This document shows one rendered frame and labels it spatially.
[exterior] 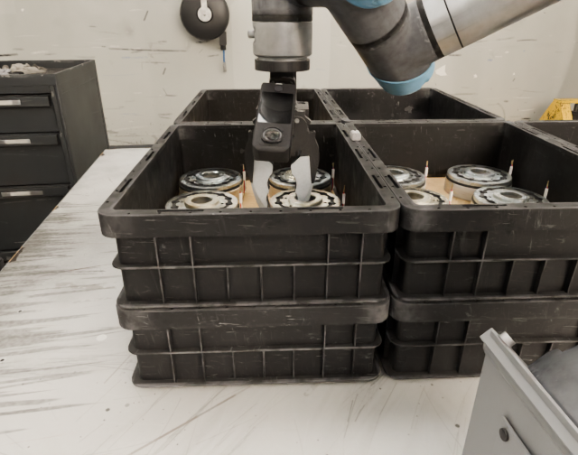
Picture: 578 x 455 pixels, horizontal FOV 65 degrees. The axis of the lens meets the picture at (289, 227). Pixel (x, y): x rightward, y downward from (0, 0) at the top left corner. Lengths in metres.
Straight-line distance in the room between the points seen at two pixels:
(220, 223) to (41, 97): 1.63
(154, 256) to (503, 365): 0.33
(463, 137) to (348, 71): 3.25
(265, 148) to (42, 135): 1.60
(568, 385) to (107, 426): 0.44
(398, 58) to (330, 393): 0.40
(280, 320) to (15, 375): 0.34
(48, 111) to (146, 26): 2.05
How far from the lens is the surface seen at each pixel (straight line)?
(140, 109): 4.06
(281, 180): 0.73
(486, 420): 0.42
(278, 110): 0.57
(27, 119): 2.08
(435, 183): 0.85
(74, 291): 0.81
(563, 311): 0.59
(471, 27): 0.59
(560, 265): 0.57
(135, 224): 0.46
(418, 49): 0.59
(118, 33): 4.01
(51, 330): 0.73
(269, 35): 0.59
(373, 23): 0.55
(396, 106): 1.25
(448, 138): 0.87
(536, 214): 0.51
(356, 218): 0.45
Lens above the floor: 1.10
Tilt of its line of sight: 25 degrees down
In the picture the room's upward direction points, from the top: straight up
